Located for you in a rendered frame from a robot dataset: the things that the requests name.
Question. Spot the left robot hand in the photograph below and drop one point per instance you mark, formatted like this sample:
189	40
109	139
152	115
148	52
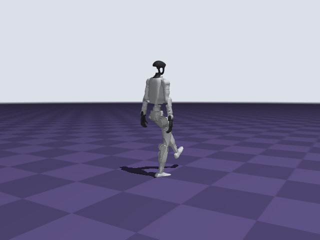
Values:
143	120

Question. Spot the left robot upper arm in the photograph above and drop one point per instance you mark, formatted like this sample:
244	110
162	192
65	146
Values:
146	95

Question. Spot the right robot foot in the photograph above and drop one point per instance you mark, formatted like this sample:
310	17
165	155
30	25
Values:
157	174

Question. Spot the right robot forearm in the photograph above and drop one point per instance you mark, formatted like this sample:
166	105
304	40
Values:
169	108

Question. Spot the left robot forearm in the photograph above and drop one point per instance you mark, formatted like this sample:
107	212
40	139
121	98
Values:
144	106

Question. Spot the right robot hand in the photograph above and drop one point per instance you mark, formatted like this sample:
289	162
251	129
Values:
170	124

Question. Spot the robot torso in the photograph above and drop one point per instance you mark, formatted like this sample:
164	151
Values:
156	97

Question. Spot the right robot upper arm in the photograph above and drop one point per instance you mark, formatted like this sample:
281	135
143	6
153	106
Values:
166	89

